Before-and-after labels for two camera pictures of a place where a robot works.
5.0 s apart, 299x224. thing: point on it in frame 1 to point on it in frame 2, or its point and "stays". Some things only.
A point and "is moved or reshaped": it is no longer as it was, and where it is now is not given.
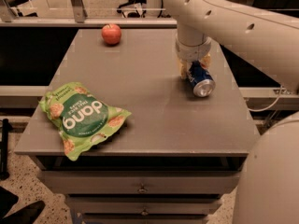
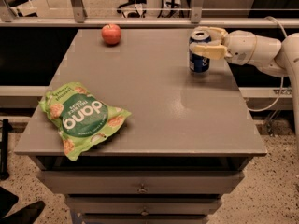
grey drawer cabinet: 177,159 stays
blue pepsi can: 200,79 is moved or reshaped
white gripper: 192,52 to 241,47
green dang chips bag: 82,120 stays
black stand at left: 7,126 stays
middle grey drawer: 144,204 stays
